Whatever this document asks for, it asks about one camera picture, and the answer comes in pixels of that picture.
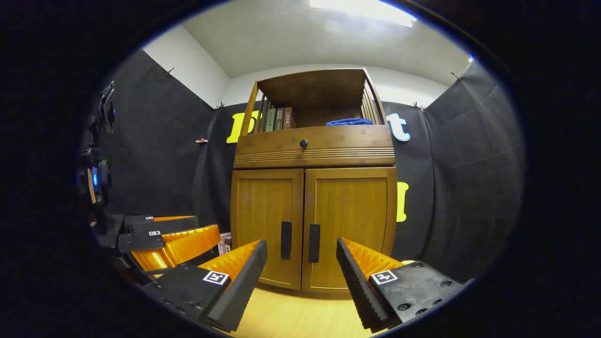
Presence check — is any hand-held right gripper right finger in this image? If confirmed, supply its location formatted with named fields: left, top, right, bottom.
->
left=335, top=237, right=466, bottom=334

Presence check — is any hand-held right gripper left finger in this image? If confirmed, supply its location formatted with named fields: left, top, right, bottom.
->
left=140, top=238, right=268, bottom=334

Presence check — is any wooden shoe cabinet door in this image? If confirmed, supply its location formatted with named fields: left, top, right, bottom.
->
left=231, top=169, right=304, bottom=290
left=302, top=167, right=397, bottom=294

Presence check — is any wooden double-door shoe cabinet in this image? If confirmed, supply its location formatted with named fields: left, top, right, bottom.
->
left=230, top=68, right=399, bottom=300

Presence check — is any wooden cabinet drawer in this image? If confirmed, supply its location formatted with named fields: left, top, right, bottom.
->
left=233, top=124, right=396, bottom=169

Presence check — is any black backdrop cloth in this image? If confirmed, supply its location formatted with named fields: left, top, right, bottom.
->
left=87, top=49, right=525, bottom=284

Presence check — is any blue folded cloth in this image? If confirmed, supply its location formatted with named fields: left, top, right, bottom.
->
left=325, top=118, right=375, bottom=127

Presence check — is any ceiling light panel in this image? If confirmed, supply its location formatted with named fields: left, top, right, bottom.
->
left=310, top=0, right=417, bottom=28

